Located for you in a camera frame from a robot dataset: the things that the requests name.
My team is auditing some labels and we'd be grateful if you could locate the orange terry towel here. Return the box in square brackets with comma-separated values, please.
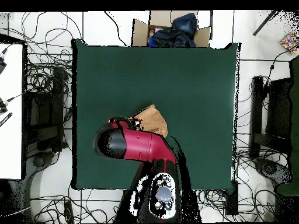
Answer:
[129, 104, 168, 138]

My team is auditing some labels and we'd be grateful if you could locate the black flat strip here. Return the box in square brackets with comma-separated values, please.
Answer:
[0, 112, 13, 128]

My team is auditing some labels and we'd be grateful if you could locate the multicoloured speckled item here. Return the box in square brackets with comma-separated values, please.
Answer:
[280, 31, 299, 55]

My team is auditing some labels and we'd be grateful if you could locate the dark green table cloth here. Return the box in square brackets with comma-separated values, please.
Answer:
[71, 38, 241, 190]

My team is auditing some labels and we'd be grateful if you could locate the brown cardboard box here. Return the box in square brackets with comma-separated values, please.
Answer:
[131, 10, 212, 48]

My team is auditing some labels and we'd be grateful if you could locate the white desk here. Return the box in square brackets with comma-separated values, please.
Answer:
[0, 43, 24, 180]

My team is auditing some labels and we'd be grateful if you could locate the dark blue clothes pile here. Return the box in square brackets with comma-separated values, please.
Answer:
[147, 12, 199, 48]

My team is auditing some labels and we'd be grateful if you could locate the black box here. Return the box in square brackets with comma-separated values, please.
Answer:
[225, 179, 239, 216]

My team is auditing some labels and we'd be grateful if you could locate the black rod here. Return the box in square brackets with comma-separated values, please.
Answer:
[252, 10, 280, 36]

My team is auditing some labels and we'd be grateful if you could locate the green cloth covered table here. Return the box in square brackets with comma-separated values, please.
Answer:
[276, 55, 299, 197]

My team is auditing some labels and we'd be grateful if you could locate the black stand frame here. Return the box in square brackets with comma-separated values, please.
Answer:
[248, 75, 294, 162]
[23, 66, 71, 162]

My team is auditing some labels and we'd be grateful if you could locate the black cable tangle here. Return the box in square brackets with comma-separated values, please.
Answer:
[0, 11, 84, 94]
[196, 188, 276, 222]
[30, 184, 122, 223]

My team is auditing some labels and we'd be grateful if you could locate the single black cable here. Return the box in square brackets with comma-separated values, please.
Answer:
[103, 10, 128, 47]

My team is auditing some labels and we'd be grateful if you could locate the black device with cable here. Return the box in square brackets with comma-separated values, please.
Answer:
[0, 92, 26, 115]
[0, 44, 12, 75]

